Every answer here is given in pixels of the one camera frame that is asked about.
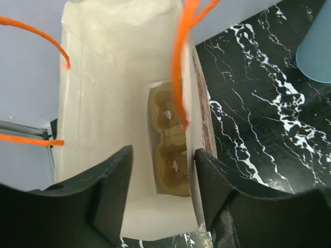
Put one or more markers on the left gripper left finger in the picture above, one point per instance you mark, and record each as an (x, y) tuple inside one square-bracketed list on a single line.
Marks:
[(85, 210)]

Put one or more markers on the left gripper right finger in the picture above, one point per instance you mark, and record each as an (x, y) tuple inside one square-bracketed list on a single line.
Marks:
[(240, 212)]

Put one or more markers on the pulp cup carrier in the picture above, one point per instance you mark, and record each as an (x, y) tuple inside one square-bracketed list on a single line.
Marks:
[(169, 152)]

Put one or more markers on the printed kraft paper bag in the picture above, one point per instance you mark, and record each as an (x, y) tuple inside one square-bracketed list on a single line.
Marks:
[(112, 53)]

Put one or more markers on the black marble pattern mat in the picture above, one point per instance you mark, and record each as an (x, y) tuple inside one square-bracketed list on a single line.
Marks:
[(271, 122)]

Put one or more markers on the blue cylindrical stirrer holder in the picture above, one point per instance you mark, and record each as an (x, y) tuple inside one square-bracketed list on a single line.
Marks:
[(313, 54)]

